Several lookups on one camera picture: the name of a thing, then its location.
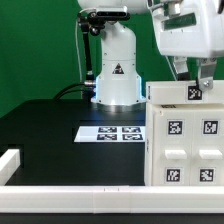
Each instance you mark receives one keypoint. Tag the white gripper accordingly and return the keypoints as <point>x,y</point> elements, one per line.
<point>190,28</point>

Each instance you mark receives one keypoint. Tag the white cabinet top block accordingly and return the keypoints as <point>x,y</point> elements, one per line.
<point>183,92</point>

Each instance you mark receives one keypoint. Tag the white cabinet door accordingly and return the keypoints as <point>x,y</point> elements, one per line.
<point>172,148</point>
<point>207,168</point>

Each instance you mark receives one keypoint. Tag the white cabinet body box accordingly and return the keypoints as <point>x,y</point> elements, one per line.
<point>151,111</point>

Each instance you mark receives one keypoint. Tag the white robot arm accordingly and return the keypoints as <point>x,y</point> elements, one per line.
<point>118,85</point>

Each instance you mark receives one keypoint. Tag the grey depth camera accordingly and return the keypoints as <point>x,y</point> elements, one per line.
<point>110,13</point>

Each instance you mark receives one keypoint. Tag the white marker base plate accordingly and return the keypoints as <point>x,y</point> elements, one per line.
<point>117,134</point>

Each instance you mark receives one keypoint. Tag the white U-shaped fence frame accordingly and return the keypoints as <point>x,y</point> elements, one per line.
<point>102,199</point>

